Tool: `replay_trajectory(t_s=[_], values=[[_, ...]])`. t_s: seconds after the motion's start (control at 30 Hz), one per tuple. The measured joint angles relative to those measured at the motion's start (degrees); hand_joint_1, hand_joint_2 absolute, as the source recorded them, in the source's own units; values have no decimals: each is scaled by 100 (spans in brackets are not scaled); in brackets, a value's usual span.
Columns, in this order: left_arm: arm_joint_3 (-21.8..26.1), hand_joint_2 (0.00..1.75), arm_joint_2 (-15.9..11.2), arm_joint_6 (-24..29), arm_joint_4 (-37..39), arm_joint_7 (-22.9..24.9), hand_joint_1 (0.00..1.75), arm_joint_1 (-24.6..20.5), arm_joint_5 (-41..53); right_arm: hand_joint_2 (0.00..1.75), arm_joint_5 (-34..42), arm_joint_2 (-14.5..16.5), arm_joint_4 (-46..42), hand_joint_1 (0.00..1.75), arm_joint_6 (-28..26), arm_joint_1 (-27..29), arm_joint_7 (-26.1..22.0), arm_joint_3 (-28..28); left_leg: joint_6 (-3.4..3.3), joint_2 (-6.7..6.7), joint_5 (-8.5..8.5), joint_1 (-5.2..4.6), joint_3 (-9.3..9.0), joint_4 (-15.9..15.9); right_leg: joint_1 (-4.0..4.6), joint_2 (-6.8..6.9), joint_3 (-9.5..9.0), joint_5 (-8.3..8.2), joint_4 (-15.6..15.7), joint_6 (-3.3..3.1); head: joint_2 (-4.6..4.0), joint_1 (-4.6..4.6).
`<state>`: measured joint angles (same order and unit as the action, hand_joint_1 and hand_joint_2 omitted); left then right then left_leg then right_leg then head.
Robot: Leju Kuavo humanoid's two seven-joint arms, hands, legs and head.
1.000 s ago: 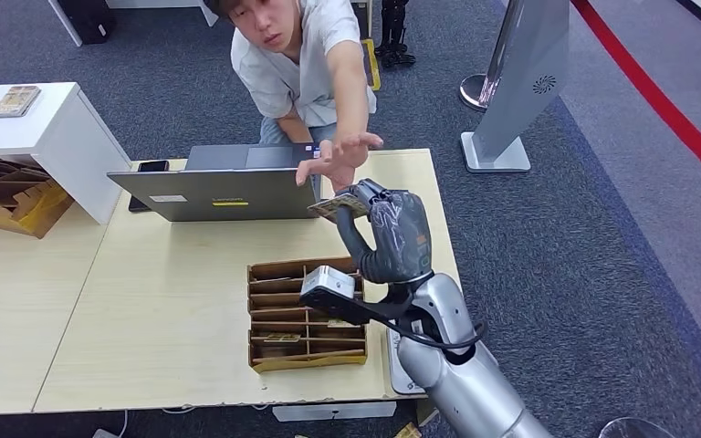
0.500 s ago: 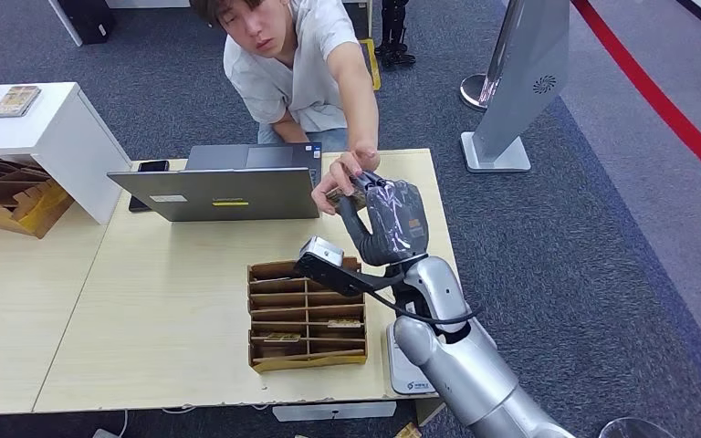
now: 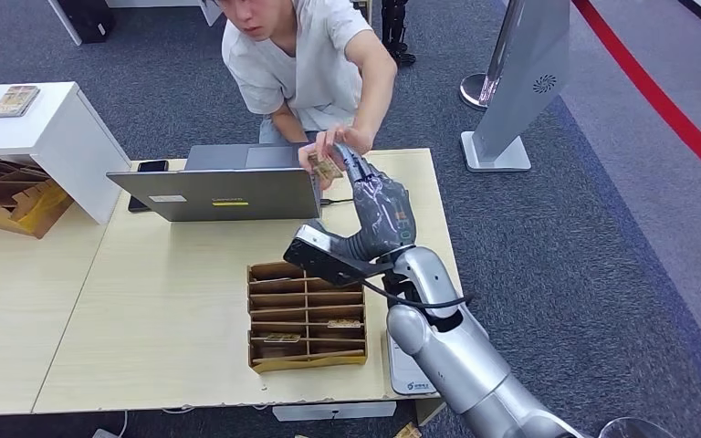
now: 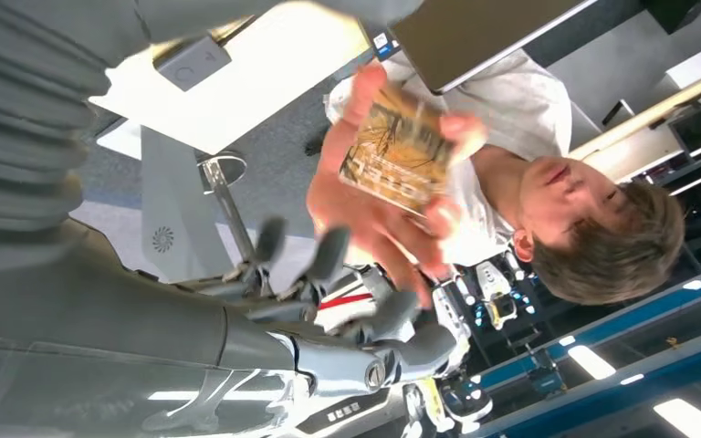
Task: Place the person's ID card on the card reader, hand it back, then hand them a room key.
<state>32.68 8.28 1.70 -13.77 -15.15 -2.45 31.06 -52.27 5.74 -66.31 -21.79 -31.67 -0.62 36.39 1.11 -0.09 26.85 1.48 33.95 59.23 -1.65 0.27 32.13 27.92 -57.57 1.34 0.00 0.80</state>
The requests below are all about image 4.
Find grey laptop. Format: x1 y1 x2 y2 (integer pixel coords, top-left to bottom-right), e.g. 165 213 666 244
356 0 600 95

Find blue metal frame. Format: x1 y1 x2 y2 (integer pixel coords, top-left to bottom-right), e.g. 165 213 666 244
477 259 701 438

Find white humanoid robot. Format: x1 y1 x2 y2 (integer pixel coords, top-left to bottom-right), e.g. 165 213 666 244
402 250 536 438

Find chrome stanchion post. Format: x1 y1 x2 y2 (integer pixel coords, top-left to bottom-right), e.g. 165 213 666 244
195 151 267 267

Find grey standing kiosk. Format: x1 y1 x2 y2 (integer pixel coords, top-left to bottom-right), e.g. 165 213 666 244
140 125 236 286

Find person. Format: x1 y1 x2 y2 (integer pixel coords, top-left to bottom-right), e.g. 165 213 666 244
305 47 687 309

